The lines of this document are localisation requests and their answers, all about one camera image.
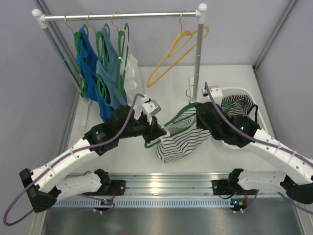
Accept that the white black striped tank top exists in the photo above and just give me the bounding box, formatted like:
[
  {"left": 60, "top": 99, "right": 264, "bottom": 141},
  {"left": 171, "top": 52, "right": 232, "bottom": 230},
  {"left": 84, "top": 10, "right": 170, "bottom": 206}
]
[{"left": 156, "top": 110, "right": 211, "bottom": 163}]

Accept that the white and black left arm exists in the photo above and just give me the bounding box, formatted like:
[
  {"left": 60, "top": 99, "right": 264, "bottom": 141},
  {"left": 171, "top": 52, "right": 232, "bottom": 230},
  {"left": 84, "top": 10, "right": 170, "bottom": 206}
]
[{"left": 20, "top": 102, "right": 167, "bottom": 213}]

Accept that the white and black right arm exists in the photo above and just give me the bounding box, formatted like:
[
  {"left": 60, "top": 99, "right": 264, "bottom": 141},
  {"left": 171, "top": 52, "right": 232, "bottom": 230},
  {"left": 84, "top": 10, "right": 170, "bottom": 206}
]
[{"left": 196, "top": 102, "right": 313, "bottom": 205}]

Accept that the dark striped tank top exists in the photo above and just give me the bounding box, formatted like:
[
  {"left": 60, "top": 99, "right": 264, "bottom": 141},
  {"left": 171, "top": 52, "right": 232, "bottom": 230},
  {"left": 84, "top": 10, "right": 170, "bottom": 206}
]
[{"left": 221, "top": 95, "right": 258, "bottom": 122}]

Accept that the teal blue tank top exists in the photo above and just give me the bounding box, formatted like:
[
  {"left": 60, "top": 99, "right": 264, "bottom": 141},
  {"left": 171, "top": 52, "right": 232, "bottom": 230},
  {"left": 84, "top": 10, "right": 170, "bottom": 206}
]
[{"left": 96, "top": 25, "right": 127, "bottom": 109}]

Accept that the yellow hanger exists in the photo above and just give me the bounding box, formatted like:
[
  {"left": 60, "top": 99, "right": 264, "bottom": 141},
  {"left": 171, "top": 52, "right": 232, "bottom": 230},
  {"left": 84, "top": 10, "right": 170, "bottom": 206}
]
[{"left": 146, "top": 10, "right": 210, "bottom": 88}]

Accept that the green hanger with blue top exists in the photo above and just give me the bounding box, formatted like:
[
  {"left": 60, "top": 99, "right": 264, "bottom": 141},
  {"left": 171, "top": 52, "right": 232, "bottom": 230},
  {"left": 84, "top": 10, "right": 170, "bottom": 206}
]
[{"left": 64, "top": 14, "right": 87, "bottom": 98}]

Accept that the green hanger with teal top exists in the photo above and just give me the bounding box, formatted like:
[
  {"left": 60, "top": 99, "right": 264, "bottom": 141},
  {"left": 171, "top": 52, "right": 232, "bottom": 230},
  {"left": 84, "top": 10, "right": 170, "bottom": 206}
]
[{"left": 87, "top": 13, "right": 106, "bottom": 98}]

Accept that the silver clothes rack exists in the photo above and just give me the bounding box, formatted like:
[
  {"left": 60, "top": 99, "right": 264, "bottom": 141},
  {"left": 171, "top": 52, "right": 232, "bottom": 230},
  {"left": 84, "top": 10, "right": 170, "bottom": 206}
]
[{"left": 31, "top": 3, "right": 208, "bottom": 130}]

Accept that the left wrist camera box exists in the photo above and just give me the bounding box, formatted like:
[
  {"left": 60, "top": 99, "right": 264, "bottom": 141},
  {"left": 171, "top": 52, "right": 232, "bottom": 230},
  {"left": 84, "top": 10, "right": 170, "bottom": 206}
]
[{"left": 141, "top": 94, "right": 161, "bottom": 123}]

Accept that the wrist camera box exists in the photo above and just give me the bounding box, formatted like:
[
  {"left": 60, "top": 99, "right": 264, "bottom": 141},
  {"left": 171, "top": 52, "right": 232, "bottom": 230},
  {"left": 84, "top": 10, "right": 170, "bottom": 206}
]
[
  {"left": 200, "top": 86, "right": 223, "bottom": 106},
  {"left": 141, "top": 94, "right": 161, "bottom": 123}
]

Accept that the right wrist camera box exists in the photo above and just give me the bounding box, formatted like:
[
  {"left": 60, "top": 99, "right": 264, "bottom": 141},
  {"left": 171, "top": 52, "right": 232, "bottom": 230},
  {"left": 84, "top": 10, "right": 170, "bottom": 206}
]
[{"left": 200, "top": 86, "right": 223, "bottom": 106}]

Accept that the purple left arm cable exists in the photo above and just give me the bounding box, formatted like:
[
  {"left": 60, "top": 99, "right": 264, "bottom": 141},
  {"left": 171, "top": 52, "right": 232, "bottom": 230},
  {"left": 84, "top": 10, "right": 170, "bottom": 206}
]
[{"left": 3, "top": 93, "right": 147, "bottom": 226}]

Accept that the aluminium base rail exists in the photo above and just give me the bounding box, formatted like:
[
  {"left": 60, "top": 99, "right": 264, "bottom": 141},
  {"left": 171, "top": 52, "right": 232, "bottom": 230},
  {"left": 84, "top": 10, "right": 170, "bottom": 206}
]
[{"left": 55, "top": 169, "right": 301, "bottom": 200}]

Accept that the perforated cable tray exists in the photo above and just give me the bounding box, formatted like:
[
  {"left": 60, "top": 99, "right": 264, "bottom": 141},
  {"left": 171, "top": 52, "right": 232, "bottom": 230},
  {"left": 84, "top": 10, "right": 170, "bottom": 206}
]
[{"left": 59, "top": 198, "right": 246, "bottom": 208}]

